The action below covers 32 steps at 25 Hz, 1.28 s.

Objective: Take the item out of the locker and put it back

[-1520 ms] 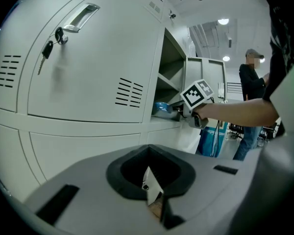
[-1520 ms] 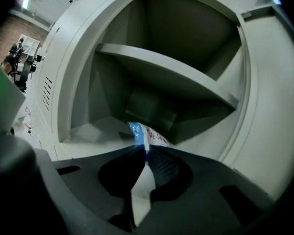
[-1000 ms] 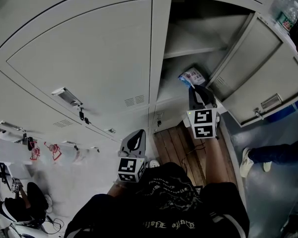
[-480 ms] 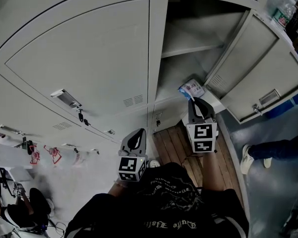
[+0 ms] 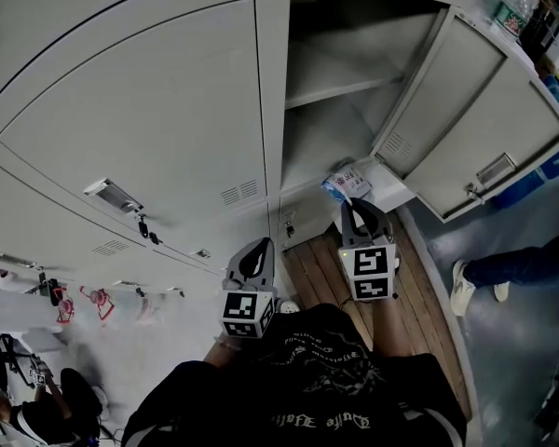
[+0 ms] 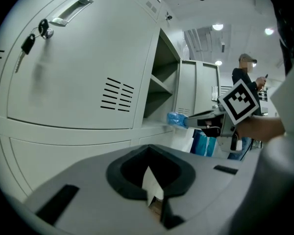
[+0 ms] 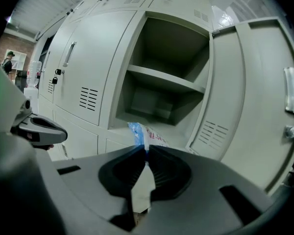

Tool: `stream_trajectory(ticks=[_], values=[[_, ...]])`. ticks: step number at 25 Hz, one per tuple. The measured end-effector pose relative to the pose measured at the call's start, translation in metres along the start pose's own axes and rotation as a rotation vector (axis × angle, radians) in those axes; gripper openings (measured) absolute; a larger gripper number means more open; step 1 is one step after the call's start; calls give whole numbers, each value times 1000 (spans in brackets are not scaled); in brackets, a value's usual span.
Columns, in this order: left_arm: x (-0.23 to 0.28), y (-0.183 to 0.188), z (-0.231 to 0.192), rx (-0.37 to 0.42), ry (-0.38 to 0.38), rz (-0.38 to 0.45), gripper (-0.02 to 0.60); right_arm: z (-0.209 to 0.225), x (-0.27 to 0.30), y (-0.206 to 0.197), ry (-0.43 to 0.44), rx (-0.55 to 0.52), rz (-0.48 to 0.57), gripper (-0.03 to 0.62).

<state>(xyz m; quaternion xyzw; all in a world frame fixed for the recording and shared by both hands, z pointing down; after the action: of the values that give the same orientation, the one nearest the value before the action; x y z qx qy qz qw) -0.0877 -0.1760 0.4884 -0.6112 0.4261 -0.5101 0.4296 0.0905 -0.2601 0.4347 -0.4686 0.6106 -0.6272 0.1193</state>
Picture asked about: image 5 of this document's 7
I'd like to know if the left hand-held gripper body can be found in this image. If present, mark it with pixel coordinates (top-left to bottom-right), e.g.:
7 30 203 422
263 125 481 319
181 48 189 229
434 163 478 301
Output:
219 267 280 340

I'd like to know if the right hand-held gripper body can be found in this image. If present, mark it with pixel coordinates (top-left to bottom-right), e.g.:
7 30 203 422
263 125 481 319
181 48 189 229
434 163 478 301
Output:
337 224 401 303

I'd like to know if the blue white packet item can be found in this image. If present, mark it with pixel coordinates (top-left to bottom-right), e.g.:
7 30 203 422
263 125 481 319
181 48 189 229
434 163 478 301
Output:
320 164 375 205

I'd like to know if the grey metal locker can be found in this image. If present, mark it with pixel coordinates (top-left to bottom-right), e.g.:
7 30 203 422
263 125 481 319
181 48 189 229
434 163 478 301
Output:
0 0 559 300

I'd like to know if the person's left forearm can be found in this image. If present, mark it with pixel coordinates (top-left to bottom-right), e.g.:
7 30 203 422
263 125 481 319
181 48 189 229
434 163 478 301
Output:
198 335 263 370

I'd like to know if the person's right forearm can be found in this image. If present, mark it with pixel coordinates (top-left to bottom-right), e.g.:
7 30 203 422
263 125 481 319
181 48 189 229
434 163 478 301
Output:
366 297 415 359

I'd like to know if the grey hinged locker door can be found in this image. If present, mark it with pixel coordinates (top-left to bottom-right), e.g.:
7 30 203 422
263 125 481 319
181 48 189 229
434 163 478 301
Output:
370 7 559 224

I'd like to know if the wooden plank platform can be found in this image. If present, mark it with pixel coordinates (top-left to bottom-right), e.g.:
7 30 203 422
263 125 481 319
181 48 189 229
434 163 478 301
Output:
281 206 474 422

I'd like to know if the person's black printed shirt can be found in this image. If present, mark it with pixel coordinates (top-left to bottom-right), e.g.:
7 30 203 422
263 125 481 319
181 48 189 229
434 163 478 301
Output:
119 302 468 447

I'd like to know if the black key fob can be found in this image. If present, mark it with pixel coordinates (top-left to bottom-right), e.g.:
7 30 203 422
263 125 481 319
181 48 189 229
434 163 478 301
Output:
136 211 165 247

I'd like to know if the red small fan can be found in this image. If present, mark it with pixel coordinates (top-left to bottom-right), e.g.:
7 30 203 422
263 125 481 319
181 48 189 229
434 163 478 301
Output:
50 286 76 326
78 285 116 323

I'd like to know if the blue plastic bin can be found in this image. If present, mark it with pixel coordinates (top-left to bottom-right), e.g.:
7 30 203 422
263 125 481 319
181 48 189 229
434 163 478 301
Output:
491 135 559 211

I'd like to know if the clear plastic water bottle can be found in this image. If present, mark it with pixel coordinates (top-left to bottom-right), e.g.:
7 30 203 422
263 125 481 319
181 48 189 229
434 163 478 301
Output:
474 0 544 42

